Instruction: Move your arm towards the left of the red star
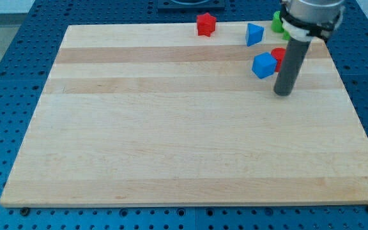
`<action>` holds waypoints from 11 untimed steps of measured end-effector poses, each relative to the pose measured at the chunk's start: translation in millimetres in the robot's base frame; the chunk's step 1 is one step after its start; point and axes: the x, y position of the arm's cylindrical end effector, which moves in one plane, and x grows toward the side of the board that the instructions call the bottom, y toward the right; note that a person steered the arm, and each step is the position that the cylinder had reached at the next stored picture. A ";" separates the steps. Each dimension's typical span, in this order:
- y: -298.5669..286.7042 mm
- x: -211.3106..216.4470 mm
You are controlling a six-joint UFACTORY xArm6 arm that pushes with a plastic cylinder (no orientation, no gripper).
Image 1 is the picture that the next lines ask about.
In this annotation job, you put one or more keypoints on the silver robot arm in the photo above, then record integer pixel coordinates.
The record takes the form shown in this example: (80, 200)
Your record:
(308, 19)

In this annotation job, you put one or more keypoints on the red star block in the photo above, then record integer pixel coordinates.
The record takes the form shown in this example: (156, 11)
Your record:
(206, 24)

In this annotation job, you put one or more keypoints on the wooden board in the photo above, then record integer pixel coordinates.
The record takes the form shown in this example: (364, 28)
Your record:
(142, 115)

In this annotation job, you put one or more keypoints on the blue cube block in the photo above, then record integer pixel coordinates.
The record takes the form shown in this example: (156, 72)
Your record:
(264, 65)

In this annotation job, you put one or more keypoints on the blue triangular prism block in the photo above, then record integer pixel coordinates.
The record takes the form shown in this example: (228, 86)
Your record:
(254, 34)

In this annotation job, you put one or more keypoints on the red cylinder block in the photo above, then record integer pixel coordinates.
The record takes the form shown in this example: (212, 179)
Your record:
(278, 54)

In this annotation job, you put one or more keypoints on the green cylinder block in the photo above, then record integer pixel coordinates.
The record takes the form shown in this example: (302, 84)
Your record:
(276, 25)

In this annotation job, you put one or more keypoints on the small green block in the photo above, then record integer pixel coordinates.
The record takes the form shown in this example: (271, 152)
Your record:
(286, 36)

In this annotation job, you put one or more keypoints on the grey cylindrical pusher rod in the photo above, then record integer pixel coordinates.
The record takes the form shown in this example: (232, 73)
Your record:
(290, 67)

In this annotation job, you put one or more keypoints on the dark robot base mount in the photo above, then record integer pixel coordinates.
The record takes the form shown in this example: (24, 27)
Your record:
(169, 5)

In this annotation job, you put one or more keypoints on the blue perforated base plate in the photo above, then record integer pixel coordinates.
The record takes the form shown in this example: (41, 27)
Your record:
(24, 69)

